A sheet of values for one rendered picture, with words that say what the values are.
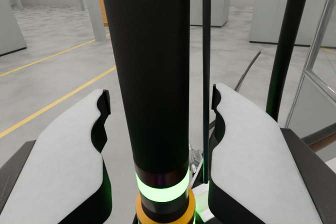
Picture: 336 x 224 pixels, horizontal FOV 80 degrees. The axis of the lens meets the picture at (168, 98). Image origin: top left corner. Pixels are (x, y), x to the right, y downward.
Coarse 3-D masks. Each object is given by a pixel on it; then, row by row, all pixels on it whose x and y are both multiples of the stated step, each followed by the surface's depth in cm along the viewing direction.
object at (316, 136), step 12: (288, 0) 11; (300, 0) 11; (288, 12) 12; (300, 12) 11; (288, 24) 12; (288, 36) 12; (276, 48) 13; (288, 48) 12; (276, 60) 13; (288, 60) 13; (276, 72) 14; (276, 84) 14; (276, 96) 14; (276, 108) 15; (276, 120) 16; (324, 132) 22
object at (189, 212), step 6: (138, 192) 15; (192, 192) 15; (138, 198) 15; (192, 198) 15; (138, 204) 14; (192, 204) 14; (138, 210) 14; (186, 210) 14; (192, 210) 14; (138, 216) 14; (144, 216) 14; (186, 216) 13; (144, 222) 13; (150, 222) 13; (156, 222) 13; (174, 222) 13; (180, 222) 13; (186, 222) 13
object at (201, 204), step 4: (204, 192) 18; (196, 196) 18; (200, 196) 17; (204, 196) 17; (196, 200) 17; (200, 200) 17; (204, 200) 17; (196, 204) 17; (200, 204) 17; (204, 204) 17; (196, 208) 17; (200, 208) 17; (204, 208) 17; (196, 212) 17; (200, 212) 16; (196, 216) 17
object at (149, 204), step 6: (186, 192) 13; (144, 198) 12; (180, 198) 12; (186, 198) 13; (144, 204) 13; (150, 204) 12; (156, 204) 12; (162, 204) 12; (168, 204) 12; (174, 204) 12; (180, 204) 13; (150, 210) 13; (156, 210) 12; (162, 210) 12; (168, 210) 12; (174, 210) 13
